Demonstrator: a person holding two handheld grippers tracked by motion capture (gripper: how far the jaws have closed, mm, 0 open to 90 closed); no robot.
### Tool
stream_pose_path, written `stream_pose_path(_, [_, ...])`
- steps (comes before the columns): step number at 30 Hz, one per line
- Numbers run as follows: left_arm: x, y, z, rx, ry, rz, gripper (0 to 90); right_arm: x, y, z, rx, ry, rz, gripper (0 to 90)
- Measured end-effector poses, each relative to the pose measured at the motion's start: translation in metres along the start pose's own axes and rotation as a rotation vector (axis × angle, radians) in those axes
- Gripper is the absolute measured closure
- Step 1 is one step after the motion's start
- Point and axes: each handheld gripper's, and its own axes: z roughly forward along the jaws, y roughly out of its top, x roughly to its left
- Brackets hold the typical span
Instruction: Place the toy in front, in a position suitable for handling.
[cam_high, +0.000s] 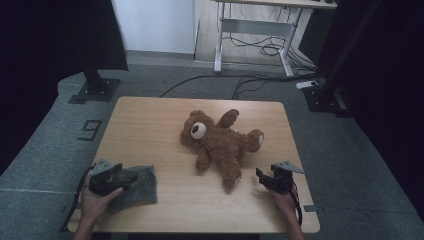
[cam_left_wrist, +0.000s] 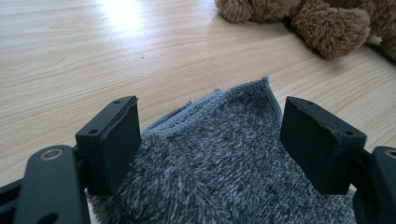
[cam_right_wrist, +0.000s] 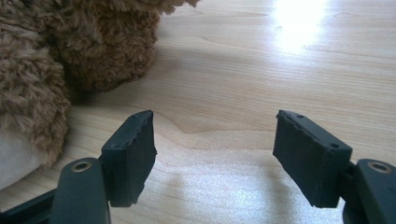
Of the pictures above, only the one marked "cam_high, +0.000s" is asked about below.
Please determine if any long black floor cable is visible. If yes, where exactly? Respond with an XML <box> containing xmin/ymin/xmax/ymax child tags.
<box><xmin>159</xmin><ymin>73</ymin><xmax>318</xmax><ymax>99</ymax></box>

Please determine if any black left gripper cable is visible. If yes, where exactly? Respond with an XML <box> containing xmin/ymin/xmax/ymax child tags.
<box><xmin>59</xmin><ymin>164</ymin><xmax>97</xmax><ymax>233</ymax></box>

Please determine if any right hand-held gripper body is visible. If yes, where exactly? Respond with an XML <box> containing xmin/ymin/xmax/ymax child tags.
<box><xmin>270</xmin><ymin>160</ymin><xmax>305</xmax><ymax>195</ymax></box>

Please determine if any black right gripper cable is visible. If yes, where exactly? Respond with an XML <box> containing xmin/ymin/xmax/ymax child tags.
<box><xmin>287</xmin><ymin>181</ymin><xmax>304</xmax><ymax>228</ymax></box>

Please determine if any black computer tower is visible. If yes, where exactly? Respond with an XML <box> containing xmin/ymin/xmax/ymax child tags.
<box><xmin>297</xmin><ymin>8</ymin><xmax>332</xmax><ymax>66</ymax></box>

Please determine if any person's right hand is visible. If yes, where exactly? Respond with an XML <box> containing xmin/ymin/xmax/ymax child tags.
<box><xmin>271</xmin><ymin>189</ymin><xmax>298</xmax><ymax>215</ymax></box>

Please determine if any dark tape floor marking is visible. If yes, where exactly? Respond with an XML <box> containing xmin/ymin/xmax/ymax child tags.
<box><xmin>77</xmin><ymin>119</ymin><xmax>103</xmax><ymax>142</ymax></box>

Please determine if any black curtain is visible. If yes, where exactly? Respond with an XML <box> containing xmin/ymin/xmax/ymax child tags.
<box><xmin>316</xmin><ymin>0</ymin><xmax>424</xmax><ymax>221</ymax></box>
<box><xmin>0</xmin><ymin>0</ymin><xmax>129</xmax><ymax>176</ymax></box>

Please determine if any white metal desk frame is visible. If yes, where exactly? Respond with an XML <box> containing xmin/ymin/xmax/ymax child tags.
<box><xmin>213</xmin><ymin>0</ymin><xmax>338</xmax><ymax>78</ymax></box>

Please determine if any black stand with base plate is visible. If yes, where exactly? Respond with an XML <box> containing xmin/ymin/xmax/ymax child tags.
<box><xmin>301</xmin><ymin>0</ymin><xmax>384</xmax><ymax>118</ymax></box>
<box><xmin>68</xmin><ymin>61</ymin><xmax>121</xmax><ymax>105</ymax></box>

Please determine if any white power strip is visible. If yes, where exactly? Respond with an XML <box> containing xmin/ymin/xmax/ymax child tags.
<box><xmin>295</xmin><ymin>80</ymin><xmax>320</xmax><ymax>90</ymax></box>

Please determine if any brown teddy bear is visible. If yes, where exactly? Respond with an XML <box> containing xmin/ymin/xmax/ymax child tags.
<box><xmin>179</xmin><ymin>108</ymin><xmax>265</xmax><ymax>195</ymax></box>

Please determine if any forked black floor cable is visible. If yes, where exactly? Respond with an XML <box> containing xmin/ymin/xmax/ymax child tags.
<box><xmin>231</xmin><ymin>75</ymin><xmax>318</xmax><ymax>101</ymax></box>

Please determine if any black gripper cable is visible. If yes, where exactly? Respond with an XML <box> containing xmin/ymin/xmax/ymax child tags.
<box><xmin>59</xmin><ymin>164</ymin><xmax>97</xmax><ymax>233</ymax></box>
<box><xmin>287</xmin><ymin>181</ymin><xmax>304</xmax><ymax>228</ymax></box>

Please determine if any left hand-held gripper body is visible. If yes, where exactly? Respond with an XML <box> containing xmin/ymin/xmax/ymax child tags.
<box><xmin>88</xmin><ymin>158</ymin><xmax>124</xmax><ymax>197</ymax></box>

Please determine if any person's left hand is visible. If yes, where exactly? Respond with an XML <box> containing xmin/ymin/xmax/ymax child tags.
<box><xmin>80</xmin><ymin>174</ymin><xmax>125</xmax><ymax>221</ymax></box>

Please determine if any tangle of black cables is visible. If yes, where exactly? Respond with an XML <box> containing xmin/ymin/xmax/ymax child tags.
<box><xmin>222</xmin><ymin>33</ymin><xmax>318</xmax><ymax>69</ymax></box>

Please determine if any grey tape strip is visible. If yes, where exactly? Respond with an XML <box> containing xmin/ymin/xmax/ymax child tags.
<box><xmin>62</xmin><ymin>203</ymin><xmax>83</xmax><ymax>214</ymax></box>
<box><xmin>303</xmin><ymin>204</ymin><xmax>325</xmax><ymax>215</ymax></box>

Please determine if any grey felt cloth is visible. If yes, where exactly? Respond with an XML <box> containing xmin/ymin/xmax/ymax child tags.
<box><xmin>109</xmin><ymin>164</ymin><xmax>158</xmax><ymax>212</ymax></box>

